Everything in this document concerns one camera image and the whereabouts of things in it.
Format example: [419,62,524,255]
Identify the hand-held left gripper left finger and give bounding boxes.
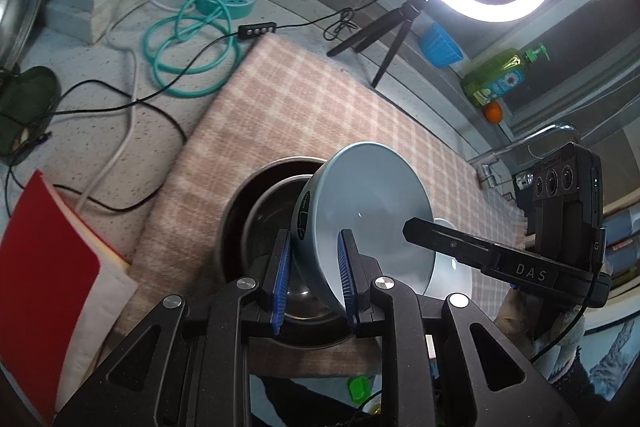
[52,229,293,427]

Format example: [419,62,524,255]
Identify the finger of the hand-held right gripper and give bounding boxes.
[402,217,596,303]

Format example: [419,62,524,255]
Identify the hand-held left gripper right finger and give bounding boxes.
[337,229,581,427]

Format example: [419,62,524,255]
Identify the small stainless steel bowl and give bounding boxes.
[242,174,346,323]

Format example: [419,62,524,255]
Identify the light blue bowl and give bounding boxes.
[291,141,435,318]

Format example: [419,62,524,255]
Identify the person's right forearm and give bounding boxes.
[530,307,586,388]

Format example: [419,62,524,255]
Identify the person's right hand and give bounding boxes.
[492,289,536,343]

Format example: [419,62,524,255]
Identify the white bowl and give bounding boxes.
[422,218,473,303]

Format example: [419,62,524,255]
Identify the chrome faucet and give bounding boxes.
[467,121,581,188]

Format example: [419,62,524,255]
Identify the green soap pump bottle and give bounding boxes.
[461,43,550,104]

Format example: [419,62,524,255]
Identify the pink plaid cloth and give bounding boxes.
[107,36,531,378]

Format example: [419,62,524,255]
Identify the blue ribbed cup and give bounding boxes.
[419,23,465,68]

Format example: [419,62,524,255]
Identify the red notebook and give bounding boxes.
[0,169,138,425]

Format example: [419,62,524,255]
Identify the black tripod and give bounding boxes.
[326,0,431,88]

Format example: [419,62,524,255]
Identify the dark green object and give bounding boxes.
[0,66,58,165]

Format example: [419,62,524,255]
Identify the metal lid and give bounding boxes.
[0,0,51,72]

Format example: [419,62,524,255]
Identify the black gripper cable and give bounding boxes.
[530,227,608,363]

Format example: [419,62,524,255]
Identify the teal cable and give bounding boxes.
[144,0,361,98]

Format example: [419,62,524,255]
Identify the white cable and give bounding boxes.
[75,0,221,212]

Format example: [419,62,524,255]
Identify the black cable with inline switch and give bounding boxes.
[5,0,416,218]

